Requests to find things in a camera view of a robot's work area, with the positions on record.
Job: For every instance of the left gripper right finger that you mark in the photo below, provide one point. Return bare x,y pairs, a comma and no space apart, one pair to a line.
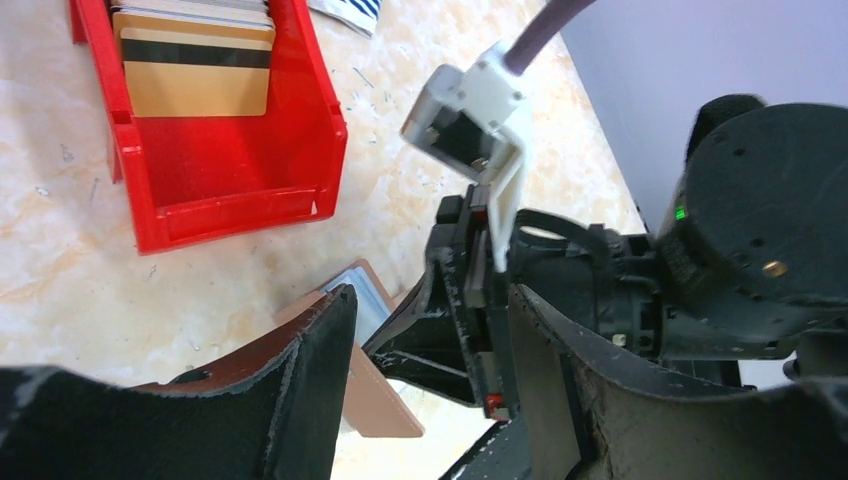
596,411

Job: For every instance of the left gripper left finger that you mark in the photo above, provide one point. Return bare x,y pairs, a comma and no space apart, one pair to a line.
57,424

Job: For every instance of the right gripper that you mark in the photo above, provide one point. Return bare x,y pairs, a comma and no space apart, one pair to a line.
449,334

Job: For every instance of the pink leather card holder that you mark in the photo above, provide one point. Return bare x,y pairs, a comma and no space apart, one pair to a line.
378,391

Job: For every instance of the red plastic bin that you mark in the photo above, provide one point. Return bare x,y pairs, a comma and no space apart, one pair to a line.
192,180

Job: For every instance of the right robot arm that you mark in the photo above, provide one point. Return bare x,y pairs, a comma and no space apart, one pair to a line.
750,263

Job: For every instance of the grey cards in bin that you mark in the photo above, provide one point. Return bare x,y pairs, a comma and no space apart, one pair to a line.
248,13

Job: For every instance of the blue striped cloth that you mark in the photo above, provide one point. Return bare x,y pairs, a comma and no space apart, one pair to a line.
361,16

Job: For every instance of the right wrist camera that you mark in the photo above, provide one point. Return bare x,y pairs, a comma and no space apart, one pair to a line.
479,122

